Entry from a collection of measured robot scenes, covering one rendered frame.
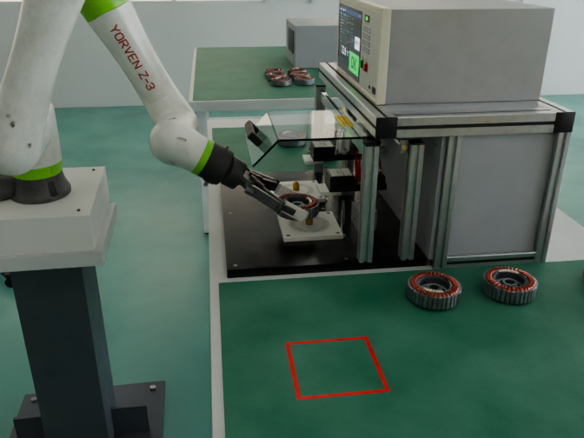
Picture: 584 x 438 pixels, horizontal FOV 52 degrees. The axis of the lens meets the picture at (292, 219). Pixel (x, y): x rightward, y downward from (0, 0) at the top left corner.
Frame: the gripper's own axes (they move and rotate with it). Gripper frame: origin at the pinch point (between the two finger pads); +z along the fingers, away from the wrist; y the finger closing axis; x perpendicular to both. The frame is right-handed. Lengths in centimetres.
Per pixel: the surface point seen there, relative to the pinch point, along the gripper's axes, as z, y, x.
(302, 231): 3.6, 4.6, -4.0
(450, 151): 15.2, 22.2, 32.8
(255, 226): -5.6, -2.7, -11.0
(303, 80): 31, -188, 12
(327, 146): 5.9, -21.5, 13.5
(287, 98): 21, -159, 2
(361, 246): 11.5, 20.6, 4.4
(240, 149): -4, -75, -12
